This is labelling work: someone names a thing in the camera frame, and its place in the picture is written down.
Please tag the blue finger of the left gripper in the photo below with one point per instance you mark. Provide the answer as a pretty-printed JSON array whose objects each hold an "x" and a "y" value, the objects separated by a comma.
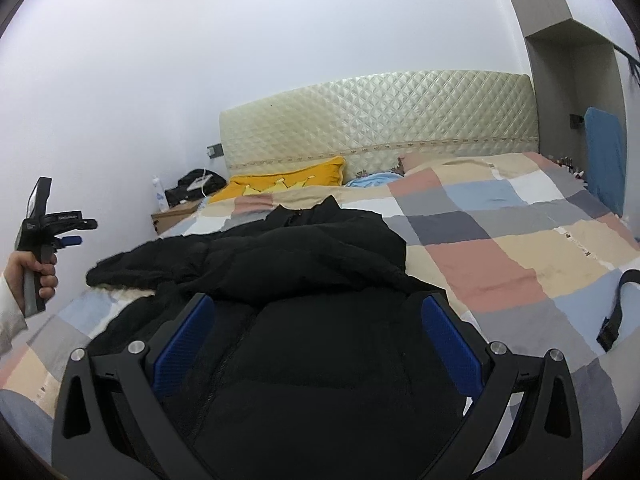
[{"x": 68, "y": 241}]

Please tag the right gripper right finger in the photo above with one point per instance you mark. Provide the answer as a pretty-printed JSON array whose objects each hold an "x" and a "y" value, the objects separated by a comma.
[{"x": 523, "y": 422}]

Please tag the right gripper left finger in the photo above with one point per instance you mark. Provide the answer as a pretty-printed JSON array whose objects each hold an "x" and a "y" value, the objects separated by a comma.
[{"x": 109, "y": 421}]

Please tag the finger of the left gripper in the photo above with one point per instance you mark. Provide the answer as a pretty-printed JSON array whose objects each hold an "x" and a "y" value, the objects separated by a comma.
[{"x": 80, "y": 224}]

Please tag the black puffer jacket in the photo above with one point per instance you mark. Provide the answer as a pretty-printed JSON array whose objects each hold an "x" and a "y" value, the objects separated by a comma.
[{"x": 317, "y": 366}]

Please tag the white left sleeve forearm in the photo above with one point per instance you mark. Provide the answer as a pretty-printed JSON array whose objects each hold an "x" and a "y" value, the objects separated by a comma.
[{"x": 12, "y": 321}]

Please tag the person's left hand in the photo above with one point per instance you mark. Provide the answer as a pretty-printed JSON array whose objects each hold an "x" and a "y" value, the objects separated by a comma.
[{"x": 14, "y": 272}]

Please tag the wooden nightstand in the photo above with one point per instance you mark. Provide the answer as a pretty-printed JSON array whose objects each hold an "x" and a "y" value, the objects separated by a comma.
[{"x": 165, "y": 220}]

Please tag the grey trouser leg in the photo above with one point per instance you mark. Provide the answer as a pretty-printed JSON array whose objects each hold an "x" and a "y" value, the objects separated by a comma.
[{"x": 29, "y": 421}]

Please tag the white spray bottle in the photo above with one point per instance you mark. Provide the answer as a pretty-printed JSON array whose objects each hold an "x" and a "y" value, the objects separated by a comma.
[{"x": 160, "y": 194}]

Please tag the black bag on nightstand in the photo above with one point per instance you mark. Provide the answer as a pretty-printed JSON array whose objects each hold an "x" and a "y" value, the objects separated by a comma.
[{"x": 177, "y": 195}]

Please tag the patchwork plaid bedspread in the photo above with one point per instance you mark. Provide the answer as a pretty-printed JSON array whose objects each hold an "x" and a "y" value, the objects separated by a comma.
[{"x": 522, "y": 249}]

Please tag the yellow pillow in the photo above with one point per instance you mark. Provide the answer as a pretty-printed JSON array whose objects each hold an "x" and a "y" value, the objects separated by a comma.
[{"x": 328, "y": 173}]

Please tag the light blue pillow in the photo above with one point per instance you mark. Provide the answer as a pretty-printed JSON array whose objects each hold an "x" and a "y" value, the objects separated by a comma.
[{"x": 373, "y": 180}]

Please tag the blue towel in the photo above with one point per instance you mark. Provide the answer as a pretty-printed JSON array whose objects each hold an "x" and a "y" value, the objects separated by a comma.
[{"x": 606, "y": 154}]

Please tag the cream quilted headboard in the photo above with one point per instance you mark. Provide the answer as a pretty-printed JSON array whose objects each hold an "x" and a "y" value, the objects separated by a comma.
[{"x": 372, "y": 120}]

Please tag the grey wardrobe cabinet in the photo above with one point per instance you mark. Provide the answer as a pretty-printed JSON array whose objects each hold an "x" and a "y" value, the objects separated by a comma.
[{"x": 583, "y": 54}]

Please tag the white charger with cable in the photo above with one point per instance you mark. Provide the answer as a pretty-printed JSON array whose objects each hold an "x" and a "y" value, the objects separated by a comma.
[{"x": 201, "y": 187}]

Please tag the black wall socket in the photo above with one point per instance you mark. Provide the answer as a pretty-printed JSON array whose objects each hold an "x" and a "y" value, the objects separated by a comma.
[{"x": 215, "y": 151}]

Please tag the black wall switch right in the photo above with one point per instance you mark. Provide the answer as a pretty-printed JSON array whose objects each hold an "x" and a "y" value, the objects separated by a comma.
[{"x": 576, "y": 121}]

